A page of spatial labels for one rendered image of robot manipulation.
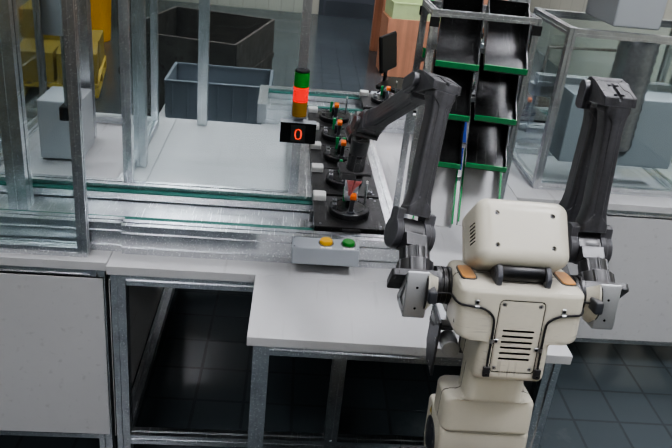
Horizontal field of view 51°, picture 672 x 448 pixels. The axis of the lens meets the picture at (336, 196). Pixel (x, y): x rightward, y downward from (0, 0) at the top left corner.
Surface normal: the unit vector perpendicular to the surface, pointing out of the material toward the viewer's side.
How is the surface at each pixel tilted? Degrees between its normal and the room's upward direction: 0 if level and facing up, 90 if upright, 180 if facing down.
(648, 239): 90
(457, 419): 82
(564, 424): 0
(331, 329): 0
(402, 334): 0
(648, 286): 90
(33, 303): 90
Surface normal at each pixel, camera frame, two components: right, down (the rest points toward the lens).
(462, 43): 0.04, -0.65
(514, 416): 0.04, 0.29
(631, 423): 0.10, -0.91
